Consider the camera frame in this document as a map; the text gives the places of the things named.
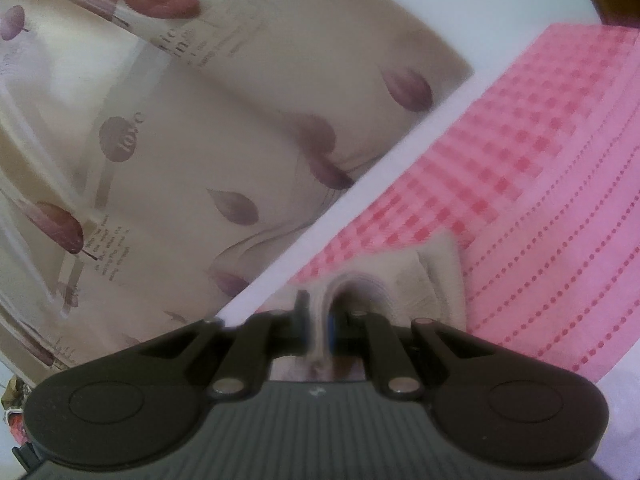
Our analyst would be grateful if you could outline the beige leaf-print curtain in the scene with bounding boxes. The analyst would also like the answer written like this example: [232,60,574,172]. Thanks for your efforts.
[1,0,472,384]

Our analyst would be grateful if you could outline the pink checked bed sheet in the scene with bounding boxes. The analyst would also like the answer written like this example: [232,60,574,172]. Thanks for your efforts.
[286,22,640,378]

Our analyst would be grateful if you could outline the small beige cloth garment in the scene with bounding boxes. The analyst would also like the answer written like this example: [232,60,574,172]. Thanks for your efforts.
[262,231,466,382]

